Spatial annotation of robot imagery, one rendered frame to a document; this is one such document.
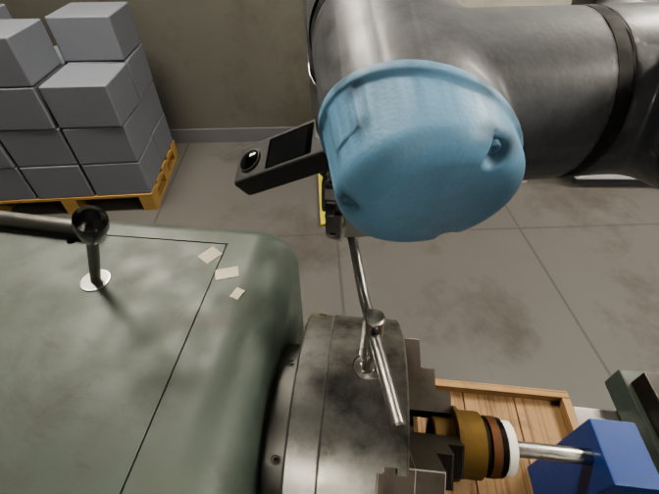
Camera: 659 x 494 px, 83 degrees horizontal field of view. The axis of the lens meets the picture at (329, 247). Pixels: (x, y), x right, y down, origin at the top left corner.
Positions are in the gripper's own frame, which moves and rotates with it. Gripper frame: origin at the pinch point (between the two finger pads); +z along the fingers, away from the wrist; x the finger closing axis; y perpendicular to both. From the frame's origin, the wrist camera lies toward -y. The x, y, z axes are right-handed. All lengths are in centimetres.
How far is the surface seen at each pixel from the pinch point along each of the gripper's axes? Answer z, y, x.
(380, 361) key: -6.7, 5.8, -17.2
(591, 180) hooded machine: 187, 176, 161
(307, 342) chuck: 2.7, -2.1, -14.1
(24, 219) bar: 3.3, -45.1, 0.0
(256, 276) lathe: 3.4, -9.9, -6.0
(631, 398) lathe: 36, 58, -12
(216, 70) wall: 149, -110, 214
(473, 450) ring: 11.5, 19.4, -23.8
